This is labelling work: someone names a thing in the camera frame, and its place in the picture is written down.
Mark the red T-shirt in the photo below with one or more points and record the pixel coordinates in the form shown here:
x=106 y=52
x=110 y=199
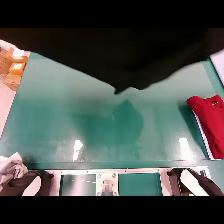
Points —
x=211 y=120

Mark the white garment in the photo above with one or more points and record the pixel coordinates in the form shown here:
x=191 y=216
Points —
x=10 y=168

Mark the silver frame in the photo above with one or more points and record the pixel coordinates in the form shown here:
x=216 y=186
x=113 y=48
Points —
x=106 y=181

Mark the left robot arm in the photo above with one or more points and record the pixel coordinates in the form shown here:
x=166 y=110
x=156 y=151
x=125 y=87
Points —
x=25 y=183

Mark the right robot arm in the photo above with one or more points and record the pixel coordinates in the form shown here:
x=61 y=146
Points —
x=196 y=183

